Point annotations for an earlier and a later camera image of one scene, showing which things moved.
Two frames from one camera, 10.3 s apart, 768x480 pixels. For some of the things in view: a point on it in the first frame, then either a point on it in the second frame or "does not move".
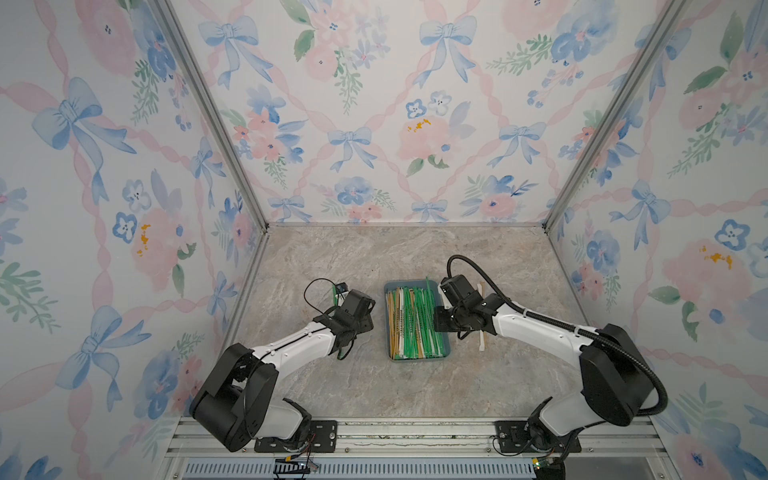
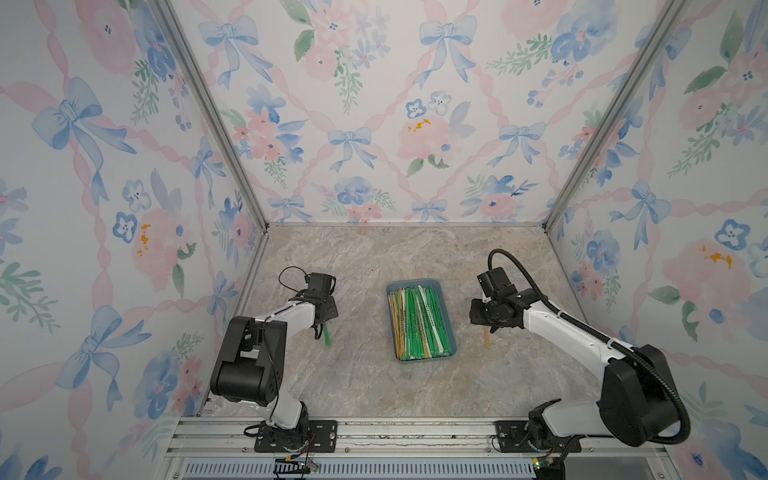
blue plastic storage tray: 392,284 to 420,320
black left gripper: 367,322 to 332,310
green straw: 419,337 does not move
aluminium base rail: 434,451 does not move
